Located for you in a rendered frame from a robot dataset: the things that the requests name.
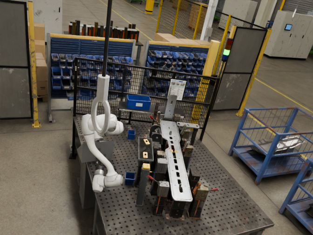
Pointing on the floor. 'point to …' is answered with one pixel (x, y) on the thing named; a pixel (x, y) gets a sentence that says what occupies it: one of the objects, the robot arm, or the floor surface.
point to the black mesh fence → (131, 94)
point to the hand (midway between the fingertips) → (101, 152)
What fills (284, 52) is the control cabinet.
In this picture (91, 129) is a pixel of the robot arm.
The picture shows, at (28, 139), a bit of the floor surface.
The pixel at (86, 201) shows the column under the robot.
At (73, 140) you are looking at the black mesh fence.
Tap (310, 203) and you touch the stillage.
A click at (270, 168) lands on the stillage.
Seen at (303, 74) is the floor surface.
